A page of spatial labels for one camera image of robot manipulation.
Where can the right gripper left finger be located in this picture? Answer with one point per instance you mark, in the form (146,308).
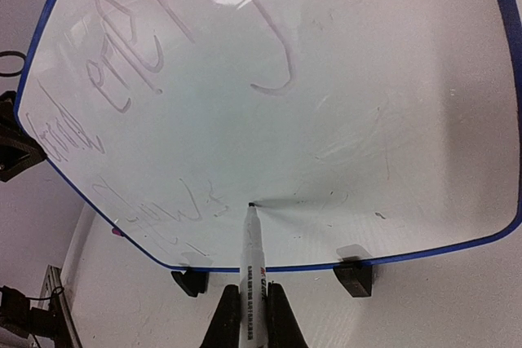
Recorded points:
(224,328)

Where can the aluminium front rail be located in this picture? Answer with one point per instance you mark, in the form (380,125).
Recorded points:
(55,300)

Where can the white marker pen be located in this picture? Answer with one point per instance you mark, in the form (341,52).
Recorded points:
(253,284)

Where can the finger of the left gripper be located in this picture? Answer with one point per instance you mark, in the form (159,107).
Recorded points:
(19,151)

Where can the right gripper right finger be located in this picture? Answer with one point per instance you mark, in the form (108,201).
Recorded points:
(282,326)

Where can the blue framed small whiteboard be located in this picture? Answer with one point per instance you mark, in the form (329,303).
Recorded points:
(380,130)

